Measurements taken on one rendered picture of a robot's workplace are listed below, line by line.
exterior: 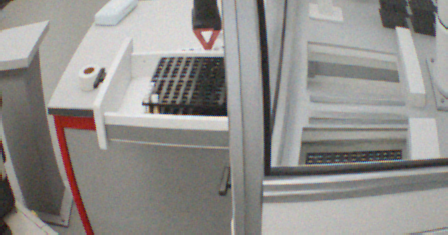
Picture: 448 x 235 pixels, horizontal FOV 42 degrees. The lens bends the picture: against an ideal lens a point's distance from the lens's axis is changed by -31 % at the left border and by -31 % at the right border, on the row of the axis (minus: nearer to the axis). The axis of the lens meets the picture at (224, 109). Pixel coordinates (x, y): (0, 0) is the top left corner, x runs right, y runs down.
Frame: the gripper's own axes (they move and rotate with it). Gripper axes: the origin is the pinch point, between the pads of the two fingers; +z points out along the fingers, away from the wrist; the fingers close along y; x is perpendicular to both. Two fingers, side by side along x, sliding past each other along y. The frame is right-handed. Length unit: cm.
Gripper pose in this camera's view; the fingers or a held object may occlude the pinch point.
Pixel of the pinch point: (207, 46)
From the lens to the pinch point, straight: 186.2
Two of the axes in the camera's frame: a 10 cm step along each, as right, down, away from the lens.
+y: -0.8, -5.6, 8.3
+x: -10.0, 0.9, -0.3
